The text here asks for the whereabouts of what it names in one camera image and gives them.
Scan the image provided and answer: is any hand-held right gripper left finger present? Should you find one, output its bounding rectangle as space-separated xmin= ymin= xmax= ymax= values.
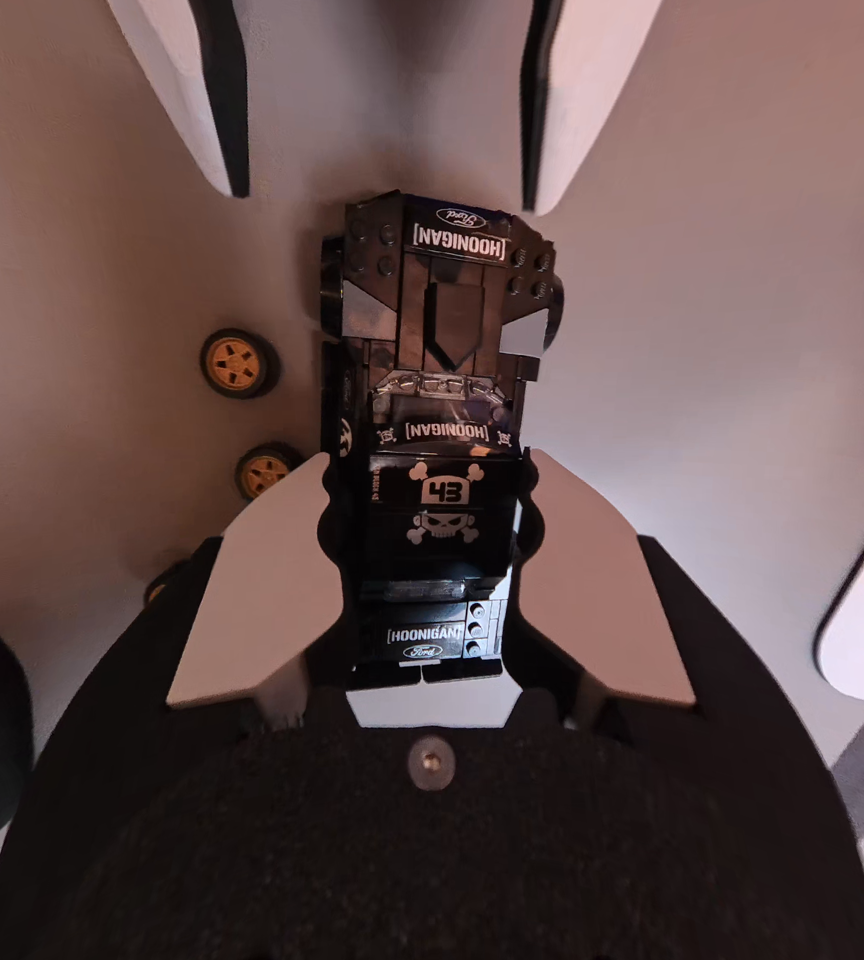
xmin=167 ymin=450 xmax=350 ymax=724

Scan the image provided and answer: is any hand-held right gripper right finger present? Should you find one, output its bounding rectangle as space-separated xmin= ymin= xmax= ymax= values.
xmin=507 ymin=447 xmax=700 ymax=732

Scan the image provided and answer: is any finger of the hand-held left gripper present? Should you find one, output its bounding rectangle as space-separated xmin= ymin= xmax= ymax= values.
xmin=522 ymin=0 xmax=664 ymax=216
xmin=110 ymin=0 xmax=250 ymax=201

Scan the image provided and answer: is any black lego wheel gold hub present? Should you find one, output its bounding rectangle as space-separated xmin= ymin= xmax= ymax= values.
xmin=234 ymin=440 xmax=308 ymax=504
xmin=200 ymin=327 xmax=283 ymax=400
xmin=143 ymin=558 xmax=193 ymax=609

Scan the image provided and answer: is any black lego car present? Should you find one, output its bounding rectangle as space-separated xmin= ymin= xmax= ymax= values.
xmin=317 ymin=191 xmax=568 ymax=687

